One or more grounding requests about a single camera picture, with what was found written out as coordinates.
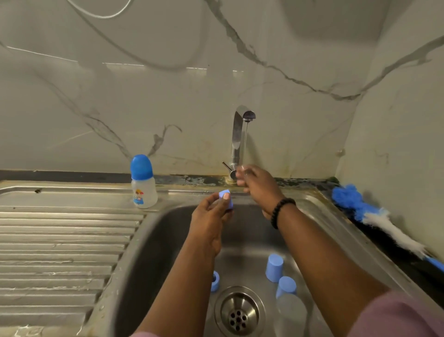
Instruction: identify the stainless steel sink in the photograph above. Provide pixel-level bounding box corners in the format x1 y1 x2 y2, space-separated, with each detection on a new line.
0 181 444 337

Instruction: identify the blue and white bottle brush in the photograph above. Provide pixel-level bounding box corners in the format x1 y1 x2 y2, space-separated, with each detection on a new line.
331 183 444 272

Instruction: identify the translucent bottle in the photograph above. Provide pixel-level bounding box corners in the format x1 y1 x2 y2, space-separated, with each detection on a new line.
274 293 308 337

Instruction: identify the white cable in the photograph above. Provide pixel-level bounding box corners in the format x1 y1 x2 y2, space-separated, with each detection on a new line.
66 0 134 19

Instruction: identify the person's left forearm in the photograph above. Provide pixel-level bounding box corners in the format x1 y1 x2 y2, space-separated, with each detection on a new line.
135 243 219 337

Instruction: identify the chrome sink faucet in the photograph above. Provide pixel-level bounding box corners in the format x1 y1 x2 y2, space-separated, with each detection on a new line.
222 106 257 183

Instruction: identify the person's right hand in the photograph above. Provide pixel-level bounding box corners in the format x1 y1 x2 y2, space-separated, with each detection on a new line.
234 164 287 222

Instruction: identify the metal sink drain strainer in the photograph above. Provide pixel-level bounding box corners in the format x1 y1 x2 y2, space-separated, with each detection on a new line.
213 285 266 337

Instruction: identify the pink shirt sleeve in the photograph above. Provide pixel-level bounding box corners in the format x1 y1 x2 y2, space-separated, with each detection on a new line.
347 289 444 337

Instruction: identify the person's left hand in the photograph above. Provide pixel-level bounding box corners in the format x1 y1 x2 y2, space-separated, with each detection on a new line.
187 191 234 256

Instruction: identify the blue cylindrical bottle cap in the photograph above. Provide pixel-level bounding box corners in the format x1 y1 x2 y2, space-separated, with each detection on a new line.
276 275 298 298
265 253 285 283

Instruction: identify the black bead bracelet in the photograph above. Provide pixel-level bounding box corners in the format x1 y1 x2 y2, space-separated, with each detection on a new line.
270 197 297 231

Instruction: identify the cartoon print baby bottle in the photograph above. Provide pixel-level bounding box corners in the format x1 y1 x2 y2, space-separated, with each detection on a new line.
129 154 159 209

